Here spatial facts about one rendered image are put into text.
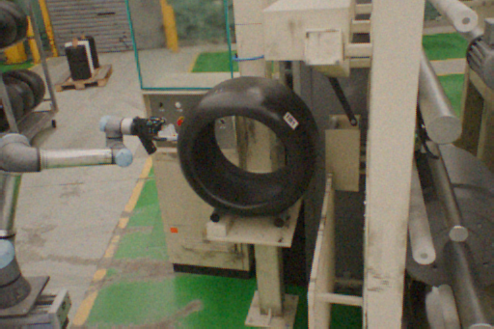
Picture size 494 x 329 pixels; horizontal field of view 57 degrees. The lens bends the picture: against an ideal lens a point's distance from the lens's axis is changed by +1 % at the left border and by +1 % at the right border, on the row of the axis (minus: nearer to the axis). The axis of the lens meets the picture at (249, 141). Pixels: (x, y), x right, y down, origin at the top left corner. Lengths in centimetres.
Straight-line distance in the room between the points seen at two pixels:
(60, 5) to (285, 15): 1033
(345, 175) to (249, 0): 87
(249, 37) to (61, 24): 977
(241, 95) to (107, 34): 969
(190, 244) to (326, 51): 199
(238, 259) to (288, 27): 188
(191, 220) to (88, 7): 889
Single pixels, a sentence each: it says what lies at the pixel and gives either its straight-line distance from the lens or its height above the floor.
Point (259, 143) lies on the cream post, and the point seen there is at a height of 110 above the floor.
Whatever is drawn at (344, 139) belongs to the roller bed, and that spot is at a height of 116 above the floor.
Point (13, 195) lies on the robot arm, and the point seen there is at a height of 110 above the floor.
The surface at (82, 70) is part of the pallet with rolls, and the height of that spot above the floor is 30.
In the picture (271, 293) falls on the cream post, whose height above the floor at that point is 18.
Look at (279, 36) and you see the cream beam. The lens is 133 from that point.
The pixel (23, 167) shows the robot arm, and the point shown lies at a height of 126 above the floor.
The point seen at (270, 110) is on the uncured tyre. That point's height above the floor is 140.
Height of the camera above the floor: 194
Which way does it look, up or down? 23 degrees down
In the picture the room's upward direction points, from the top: 5 degrees counter-clockwise
